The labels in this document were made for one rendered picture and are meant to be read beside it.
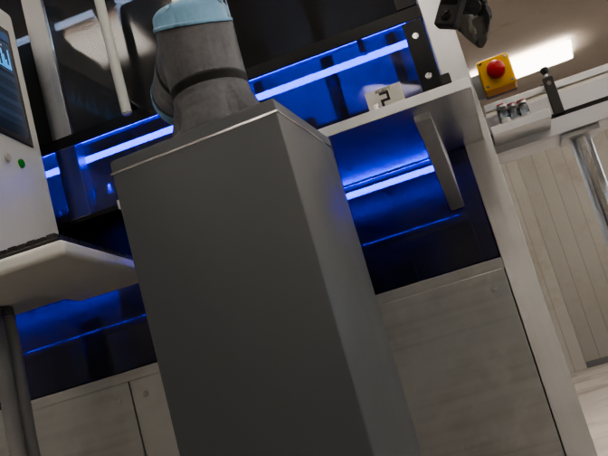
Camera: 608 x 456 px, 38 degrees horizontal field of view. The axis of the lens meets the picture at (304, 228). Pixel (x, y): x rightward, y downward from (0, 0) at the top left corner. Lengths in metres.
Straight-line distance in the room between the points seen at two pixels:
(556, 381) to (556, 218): 10.32
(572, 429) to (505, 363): 0.19
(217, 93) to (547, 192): 11.11
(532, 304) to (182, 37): 0.99
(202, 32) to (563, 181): 11.11
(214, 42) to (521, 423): 1.06
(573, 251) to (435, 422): 10.28
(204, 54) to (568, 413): 1.09
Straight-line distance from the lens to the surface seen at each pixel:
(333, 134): 1.61
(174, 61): 1.30
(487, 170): 1.97
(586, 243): 12.16
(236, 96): 1.26
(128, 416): 2.15
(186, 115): 1.26
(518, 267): 1.94
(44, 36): 2.40
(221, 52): 1.29
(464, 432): 1.94
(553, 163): 12.33
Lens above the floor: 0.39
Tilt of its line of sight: 12 degrees up
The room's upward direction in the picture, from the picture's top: 16 degrees counter-clockwise
